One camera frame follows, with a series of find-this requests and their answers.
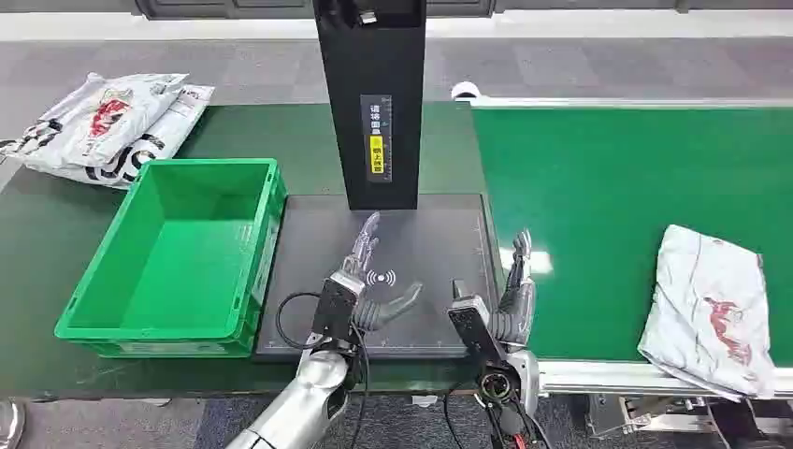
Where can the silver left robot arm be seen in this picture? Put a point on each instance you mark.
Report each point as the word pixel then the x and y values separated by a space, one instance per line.
pixel 310 396

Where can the white parcel bag black print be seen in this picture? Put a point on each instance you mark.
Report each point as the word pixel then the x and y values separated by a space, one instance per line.
pixel 158 145

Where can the small white tag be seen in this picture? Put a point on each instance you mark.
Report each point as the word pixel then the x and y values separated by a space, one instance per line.
pixel 424 401

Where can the white parcel bag red print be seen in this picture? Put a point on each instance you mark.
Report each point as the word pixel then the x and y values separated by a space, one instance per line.
pixel 700 297
pixel 105 118

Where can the silver conveyor frame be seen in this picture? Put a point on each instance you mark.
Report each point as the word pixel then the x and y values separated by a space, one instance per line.
pixel 588 375

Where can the dark cabinet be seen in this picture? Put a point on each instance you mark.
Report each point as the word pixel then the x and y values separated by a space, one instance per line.
pixel 217 7

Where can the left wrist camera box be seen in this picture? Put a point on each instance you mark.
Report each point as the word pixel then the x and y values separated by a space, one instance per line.
pixel 334 310

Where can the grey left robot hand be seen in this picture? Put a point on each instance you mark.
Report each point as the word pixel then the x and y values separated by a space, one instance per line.
pixel 375 313

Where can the black scanner column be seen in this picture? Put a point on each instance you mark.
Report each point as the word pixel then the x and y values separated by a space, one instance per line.
pixel 347 124

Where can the green plastic crate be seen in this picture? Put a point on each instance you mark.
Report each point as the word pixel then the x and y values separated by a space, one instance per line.
pixel 186 260

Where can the green conveyor belt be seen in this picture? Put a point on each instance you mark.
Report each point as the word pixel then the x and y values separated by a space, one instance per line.
pixel 588 186

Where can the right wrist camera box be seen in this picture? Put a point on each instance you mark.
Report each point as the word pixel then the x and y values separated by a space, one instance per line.
pixel 471 322

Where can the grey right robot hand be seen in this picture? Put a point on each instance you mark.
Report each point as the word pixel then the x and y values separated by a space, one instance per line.
pixel 517 316

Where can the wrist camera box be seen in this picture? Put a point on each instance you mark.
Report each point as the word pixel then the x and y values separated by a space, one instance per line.
pixel 334 310
pixel 471 322

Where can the black scanner base pad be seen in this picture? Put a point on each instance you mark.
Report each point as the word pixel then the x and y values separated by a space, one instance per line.
pixel 427 248

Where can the black yellow column label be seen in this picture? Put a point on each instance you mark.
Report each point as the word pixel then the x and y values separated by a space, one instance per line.
pixel 376 155

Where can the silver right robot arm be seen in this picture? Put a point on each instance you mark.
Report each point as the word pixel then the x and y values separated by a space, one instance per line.
pixel 526 372

